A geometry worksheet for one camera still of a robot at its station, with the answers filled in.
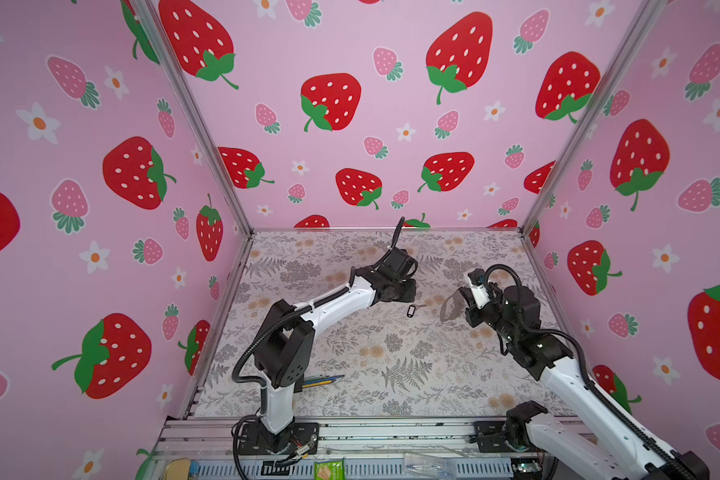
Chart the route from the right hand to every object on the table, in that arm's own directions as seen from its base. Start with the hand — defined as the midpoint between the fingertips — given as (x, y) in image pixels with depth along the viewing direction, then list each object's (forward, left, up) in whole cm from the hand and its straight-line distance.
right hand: (463, 287), depth 78 cm
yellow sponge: (-46, +64, -17) cm, 81 cm away
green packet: (-42, +30, -20) cm, 55 cm away
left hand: (+4, +13, -8) cm, 16 cm away
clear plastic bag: (-38, +6, -20) cm, 43 cm away
